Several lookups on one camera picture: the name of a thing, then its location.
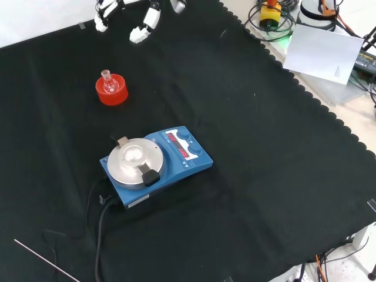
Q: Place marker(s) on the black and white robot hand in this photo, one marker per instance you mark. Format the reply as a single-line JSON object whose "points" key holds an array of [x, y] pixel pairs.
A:
{"points": [[151, 17]]}

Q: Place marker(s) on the clear glass round-bottom flask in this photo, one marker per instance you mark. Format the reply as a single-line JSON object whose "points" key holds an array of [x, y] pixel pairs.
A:
{"points": [[109, 85]]}

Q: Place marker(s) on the grey tape piece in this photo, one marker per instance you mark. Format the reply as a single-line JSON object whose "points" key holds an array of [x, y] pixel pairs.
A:
{"points": [[82, 26], [372, 205]]}

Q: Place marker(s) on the yellow stop button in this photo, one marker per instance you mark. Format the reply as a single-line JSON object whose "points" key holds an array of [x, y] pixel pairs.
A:
{"points": [[268, 14]]}

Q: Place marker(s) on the black scalloped bench cloth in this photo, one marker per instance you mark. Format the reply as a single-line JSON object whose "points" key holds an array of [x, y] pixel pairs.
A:
{"points": [[235, 147]]}

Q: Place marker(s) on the heater with blue base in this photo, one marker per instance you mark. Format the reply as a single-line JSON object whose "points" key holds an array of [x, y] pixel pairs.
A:
{"points": [[164, 179]]}

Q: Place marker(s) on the pale board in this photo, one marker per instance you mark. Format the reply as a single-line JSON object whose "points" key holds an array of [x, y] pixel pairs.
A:
{"points": [[320, 53]]}

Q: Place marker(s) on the black power adapter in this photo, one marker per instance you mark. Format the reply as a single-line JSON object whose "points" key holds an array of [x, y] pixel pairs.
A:
{"points": [[365, 61]]}

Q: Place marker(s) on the black tripod leg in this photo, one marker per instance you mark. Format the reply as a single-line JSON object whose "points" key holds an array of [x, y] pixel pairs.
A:
{"points": [[370, 37]]}

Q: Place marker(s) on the thin glass rod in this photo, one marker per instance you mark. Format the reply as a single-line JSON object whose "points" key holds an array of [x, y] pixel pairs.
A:
{"points": [[44, 258]]}

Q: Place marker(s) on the white bench leg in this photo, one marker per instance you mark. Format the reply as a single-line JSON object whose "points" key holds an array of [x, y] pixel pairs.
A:
{"points": [[362, 236]]}

